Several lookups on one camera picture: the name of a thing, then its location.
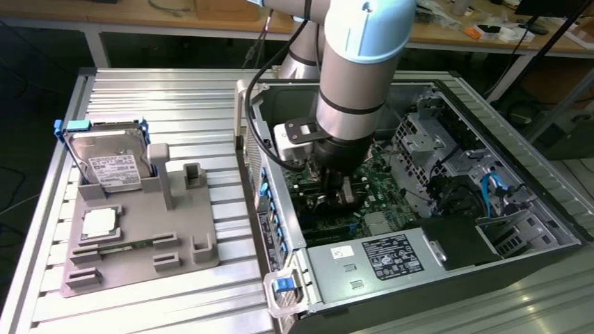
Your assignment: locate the black expansion slot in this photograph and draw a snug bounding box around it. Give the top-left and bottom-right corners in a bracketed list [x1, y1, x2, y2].
[301, 222, 353, 245]

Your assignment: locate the blue case latch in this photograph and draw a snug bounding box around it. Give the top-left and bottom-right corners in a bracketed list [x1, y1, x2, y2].
[270, 277, 298, 294]

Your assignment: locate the grey parts rack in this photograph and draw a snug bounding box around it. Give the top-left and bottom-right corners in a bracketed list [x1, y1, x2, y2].
[59, 141, 219, 299]

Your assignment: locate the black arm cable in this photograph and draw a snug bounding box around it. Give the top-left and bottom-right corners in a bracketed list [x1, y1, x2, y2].
[245, 0, 313, 171]

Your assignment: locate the cardboard box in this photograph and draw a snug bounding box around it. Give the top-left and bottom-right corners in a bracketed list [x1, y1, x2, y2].
[194, 0, 262, 22]

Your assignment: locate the open black PC case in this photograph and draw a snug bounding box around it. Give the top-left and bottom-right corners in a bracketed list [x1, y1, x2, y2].
[234, 78, 594, 334]

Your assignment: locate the blue data wire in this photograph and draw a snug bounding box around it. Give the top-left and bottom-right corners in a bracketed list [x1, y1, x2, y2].
[480, 172, 506, 219]

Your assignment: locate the silver CPU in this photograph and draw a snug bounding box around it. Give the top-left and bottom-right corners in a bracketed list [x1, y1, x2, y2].
[81, 209, 122, 240]

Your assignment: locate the hard disk in blue caddy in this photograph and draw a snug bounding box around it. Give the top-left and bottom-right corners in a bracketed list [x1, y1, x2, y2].
[53, 117, 155, 194]

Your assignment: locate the chipset heatsink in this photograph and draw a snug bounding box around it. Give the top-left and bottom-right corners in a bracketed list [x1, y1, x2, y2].
[364, 213, 392, 237]

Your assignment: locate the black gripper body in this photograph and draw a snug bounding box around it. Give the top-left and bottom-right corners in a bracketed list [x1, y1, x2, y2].
[314, 136, 374, 212]

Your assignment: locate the green motherboard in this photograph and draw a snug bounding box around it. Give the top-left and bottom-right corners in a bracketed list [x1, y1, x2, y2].
[273, 138, 422, 248]

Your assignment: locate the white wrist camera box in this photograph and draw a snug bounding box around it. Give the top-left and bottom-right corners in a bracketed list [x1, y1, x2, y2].
[273, 118, 326, 164]

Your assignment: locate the grey power supply unit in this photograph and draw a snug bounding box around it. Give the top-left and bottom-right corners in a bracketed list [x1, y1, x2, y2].
[305, 230, 450, 304]

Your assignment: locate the wooden workbench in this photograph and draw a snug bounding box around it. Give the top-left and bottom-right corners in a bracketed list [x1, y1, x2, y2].
[0, 0, 594, 56]

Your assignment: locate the green RAM stick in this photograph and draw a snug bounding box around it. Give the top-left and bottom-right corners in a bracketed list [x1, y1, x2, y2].
[97, 239, 155, 254]

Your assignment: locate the black tripod pole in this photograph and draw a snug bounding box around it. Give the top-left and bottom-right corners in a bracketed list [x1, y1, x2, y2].
[482, 0, 592, 102]

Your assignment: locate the black monitor stand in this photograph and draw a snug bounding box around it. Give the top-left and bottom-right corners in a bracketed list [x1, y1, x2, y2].
[514, 0, 552, 35]

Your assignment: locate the black power supply shroud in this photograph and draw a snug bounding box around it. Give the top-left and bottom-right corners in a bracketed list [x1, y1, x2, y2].
[402, 218, 506, 273]

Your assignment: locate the black hanging cable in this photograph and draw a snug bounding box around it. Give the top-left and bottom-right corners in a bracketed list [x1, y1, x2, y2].
[249, 8, 277, 61]

